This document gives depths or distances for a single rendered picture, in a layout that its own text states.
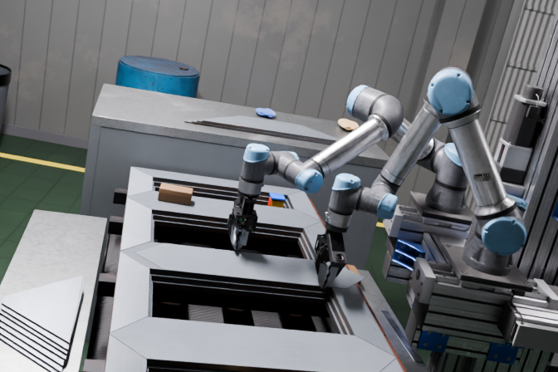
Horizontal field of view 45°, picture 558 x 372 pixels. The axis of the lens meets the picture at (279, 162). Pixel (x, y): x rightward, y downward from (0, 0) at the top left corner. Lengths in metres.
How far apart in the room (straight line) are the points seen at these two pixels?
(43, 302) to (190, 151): 1.11
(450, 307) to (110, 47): 3.96
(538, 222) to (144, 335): 1.30
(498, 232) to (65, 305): 1.20
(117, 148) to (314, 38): 2.86
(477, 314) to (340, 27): 3.57
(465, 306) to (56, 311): 1.18
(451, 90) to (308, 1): 3.59
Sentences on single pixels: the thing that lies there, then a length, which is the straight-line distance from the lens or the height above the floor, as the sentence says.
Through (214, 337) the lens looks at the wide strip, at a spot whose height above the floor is 0.87.
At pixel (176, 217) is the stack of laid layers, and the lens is 2.43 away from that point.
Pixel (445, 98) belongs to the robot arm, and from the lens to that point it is 1.85.
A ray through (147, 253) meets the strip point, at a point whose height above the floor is 0.87.
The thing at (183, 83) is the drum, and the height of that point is 0.84.
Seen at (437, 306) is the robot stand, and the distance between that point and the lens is 2.14.
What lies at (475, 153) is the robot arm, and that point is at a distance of 1.90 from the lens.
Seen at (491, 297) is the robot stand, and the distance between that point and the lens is 2.17.
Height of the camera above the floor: 1.80
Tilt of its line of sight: 17 degrees down
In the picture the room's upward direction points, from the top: 12 degrees clockwise
